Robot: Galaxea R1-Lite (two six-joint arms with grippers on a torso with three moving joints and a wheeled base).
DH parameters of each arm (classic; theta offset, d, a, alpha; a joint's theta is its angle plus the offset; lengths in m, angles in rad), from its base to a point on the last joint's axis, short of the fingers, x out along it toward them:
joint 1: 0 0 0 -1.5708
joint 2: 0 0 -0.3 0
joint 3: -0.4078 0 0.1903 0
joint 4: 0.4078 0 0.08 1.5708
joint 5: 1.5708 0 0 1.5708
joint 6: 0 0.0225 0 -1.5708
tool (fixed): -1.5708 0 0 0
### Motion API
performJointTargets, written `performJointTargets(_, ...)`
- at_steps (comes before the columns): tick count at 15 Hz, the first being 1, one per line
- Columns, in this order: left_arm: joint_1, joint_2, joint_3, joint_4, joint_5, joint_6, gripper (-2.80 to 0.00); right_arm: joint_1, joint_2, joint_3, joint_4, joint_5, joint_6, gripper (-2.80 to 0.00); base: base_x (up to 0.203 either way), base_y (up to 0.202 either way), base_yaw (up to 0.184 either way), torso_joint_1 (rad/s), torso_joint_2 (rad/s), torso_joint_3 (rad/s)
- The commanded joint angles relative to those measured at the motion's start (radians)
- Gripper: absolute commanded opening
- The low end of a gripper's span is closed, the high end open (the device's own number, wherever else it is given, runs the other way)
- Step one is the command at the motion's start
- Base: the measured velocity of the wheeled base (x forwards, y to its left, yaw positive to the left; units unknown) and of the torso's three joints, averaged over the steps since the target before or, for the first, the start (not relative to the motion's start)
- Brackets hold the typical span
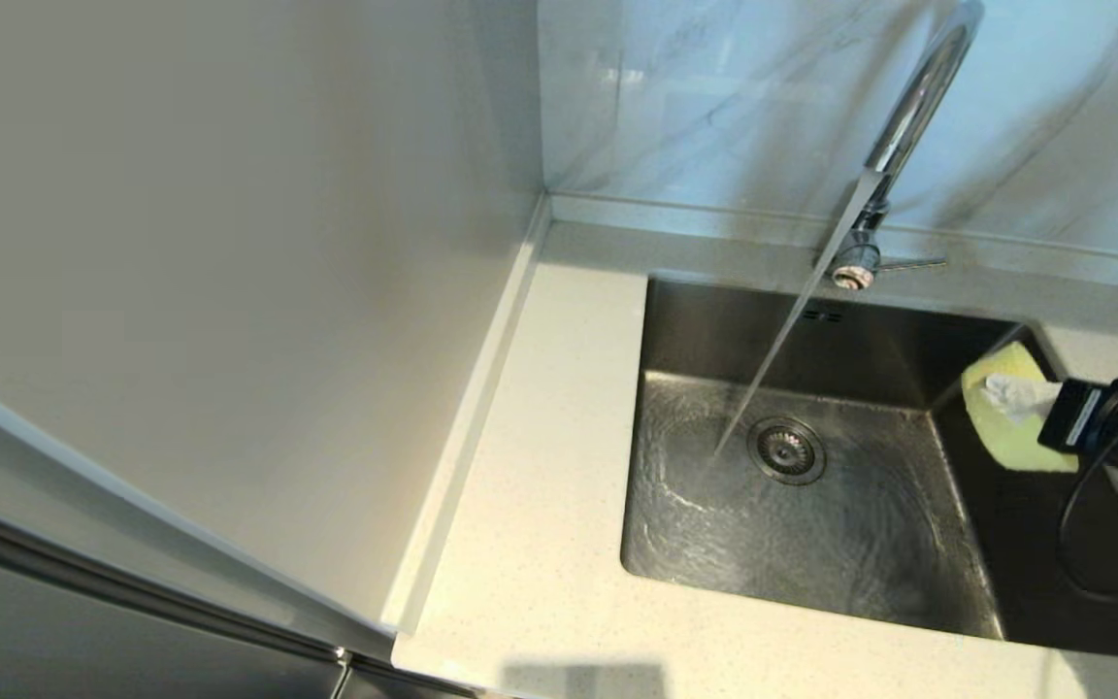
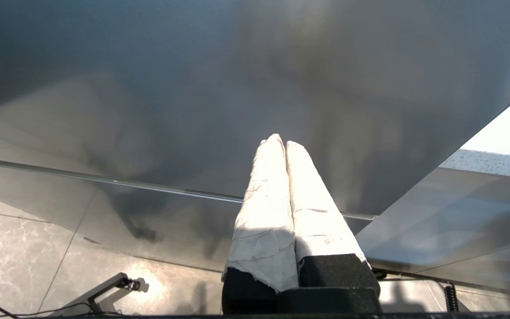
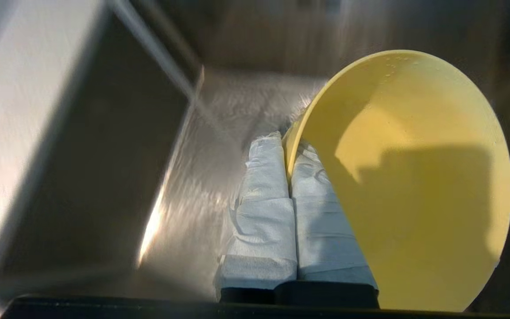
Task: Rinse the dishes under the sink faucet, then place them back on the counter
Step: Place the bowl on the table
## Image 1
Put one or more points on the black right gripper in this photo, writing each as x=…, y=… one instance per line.
x=1117, y=417

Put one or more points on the yellow plastic bowl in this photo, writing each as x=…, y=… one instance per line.
x=1005, y=442

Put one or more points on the thin chrome faucet lever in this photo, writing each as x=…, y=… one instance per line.
x=911, y=264

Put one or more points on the stainless steel sink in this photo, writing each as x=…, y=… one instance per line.
x=860, y=553

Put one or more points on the round metal drain strainer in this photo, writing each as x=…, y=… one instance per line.
x=787, y=450

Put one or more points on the chrome gooseneck faucet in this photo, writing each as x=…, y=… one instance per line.
x=920, y=97

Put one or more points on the grey refrigerator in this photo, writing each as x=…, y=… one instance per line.
x=83, y=641

